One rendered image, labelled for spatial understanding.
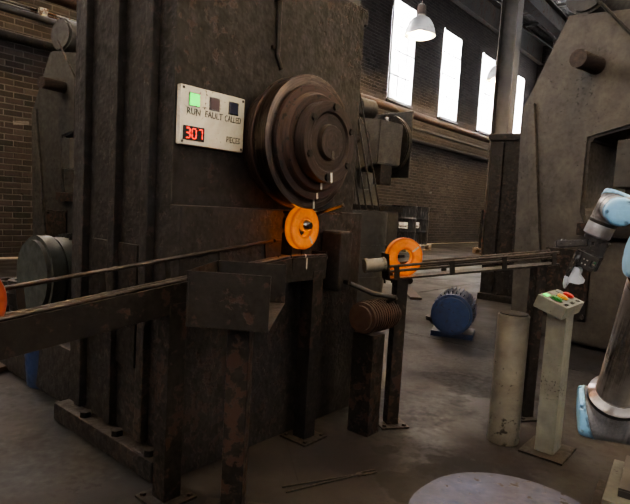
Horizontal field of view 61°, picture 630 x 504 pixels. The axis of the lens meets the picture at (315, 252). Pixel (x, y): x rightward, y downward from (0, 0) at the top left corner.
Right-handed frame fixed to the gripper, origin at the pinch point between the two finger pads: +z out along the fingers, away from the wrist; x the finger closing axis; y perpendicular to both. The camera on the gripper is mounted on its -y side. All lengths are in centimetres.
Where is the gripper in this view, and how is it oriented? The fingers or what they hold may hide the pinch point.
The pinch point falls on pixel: (563, 283)
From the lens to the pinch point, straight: 215.2
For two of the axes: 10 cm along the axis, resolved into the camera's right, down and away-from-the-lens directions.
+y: 7.0, 4.4, -5.7
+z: -3.2, 9.0, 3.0
